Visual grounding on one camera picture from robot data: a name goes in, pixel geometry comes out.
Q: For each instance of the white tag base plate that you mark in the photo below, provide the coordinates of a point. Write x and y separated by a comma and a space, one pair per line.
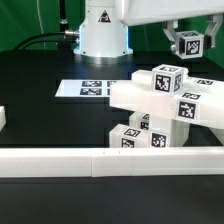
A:
84, 88

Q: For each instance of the white tagged cube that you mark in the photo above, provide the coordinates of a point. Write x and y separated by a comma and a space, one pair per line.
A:
190, 44
167, 79

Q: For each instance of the white fence bar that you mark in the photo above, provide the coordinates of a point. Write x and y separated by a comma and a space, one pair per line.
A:
110, 162
2, 117
219, 133

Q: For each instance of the white front fence bar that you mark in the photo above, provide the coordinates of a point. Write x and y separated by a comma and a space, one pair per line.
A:
110, 162

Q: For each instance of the white right fence bar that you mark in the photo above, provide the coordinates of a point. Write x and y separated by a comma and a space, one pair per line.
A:
219, 133

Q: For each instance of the white chair seat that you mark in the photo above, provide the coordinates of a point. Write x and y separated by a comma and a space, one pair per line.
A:
167, 132

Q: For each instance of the white chair back frame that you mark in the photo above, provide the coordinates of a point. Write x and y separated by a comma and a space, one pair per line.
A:
200, 101

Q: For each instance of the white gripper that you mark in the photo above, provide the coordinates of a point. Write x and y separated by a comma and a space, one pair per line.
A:
139, 12

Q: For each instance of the white left fence bar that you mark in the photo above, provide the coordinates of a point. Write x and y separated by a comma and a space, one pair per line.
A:
2, 117

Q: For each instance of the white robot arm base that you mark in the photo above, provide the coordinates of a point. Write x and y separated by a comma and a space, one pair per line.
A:
103, 39

